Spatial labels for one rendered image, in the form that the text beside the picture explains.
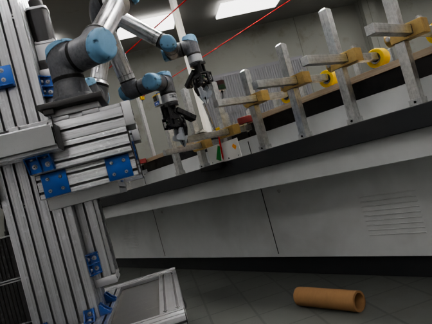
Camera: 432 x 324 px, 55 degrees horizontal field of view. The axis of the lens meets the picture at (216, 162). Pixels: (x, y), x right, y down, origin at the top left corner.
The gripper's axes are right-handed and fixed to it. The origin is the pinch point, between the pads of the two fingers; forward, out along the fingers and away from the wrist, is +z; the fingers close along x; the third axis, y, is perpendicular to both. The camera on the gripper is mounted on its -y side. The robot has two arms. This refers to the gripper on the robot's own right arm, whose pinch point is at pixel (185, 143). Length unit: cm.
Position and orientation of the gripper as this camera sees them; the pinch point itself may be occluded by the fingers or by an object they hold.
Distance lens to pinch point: 198.4
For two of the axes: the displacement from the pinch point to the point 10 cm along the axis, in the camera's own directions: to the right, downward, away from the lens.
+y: -7.5, 1.9, -6.3
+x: 6.0, -1.8, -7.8
